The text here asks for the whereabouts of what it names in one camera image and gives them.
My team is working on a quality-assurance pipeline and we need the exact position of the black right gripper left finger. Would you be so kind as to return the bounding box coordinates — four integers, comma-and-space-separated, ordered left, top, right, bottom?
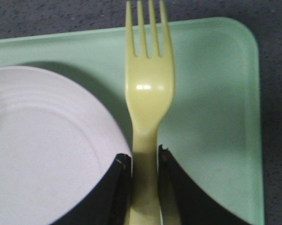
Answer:
53, 153, 131, 225

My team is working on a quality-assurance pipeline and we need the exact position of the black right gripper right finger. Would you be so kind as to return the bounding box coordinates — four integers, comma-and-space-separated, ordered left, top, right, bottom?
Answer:
158, 145, 248, 225

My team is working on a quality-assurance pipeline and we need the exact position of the beige round plate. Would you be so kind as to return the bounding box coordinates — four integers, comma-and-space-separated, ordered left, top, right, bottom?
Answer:
0, 66, 131, 225

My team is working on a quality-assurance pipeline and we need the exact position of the yellow plastic fork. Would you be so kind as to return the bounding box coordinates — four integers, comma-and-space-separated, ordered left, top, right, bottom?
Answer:
125, 1, 175, 225

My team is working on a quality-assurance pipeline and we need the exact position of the light green plastic tray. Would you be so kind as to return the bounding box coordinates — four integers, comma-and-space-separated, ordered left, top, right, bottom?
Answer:
0, 17, 264, 225

